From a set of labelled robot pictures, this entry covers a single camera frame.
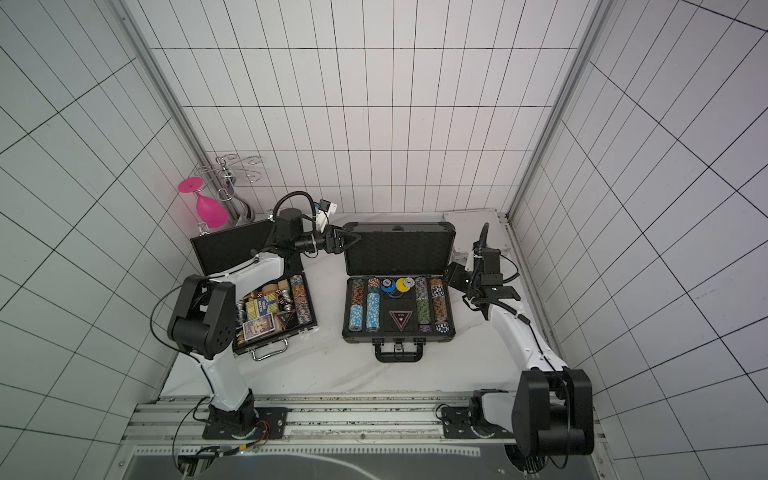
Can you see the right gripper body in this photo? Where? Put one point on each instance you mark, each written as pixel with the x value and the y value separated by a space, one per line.
pixel 470 281

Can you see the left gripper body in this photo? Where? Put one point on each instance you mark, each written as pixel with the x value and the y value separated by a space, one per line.
pixel 321 241

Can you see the silver poker case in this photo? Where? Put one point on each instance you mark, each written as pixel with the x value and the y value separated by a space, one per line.
pixel 468 225

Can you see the black poker case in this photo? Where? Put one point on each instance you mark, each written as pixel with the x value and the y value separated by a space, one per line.
pixel 264 316
pixel 396 297

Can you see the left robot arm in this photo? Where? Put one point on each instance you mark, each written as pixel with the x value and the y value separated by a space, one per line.
pixel 183 328

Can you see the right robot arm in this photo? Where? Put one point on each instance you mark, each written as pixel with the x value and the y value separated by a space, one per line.
pixel 550 413

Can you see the blue dealer chip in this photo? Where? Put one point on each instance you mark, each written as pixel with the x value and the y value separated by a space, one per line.
pixel 388 286

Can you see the yellow dealer chip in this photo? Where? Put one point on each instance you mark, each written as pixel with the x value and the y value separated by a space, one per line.
pixel 405 284

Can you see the pink wine glass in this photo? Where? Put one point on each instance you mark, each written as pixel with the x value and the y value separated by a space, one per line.
pixel 210 211

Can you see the metal wire glass rack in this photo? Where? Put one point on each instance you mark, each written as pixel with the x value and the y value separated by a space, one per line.
pixel 225 176

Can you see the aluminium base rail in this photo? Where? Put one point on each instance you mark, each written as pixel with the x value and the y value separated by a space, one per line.
pixel 367 436

